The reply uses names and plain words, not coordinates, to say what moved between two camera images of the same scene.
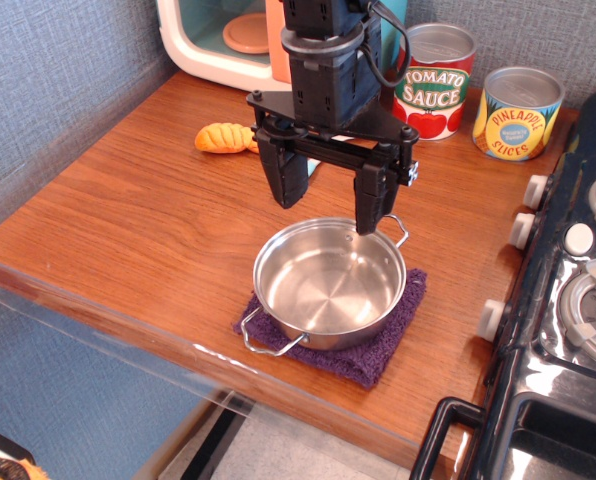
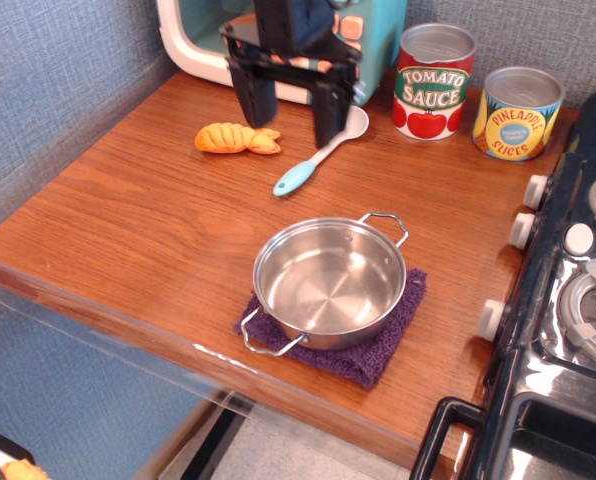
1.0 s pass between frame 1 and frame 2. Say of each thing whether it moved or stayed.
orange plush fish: stayed
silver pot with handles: stayed
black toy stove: stayed
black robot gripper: moved
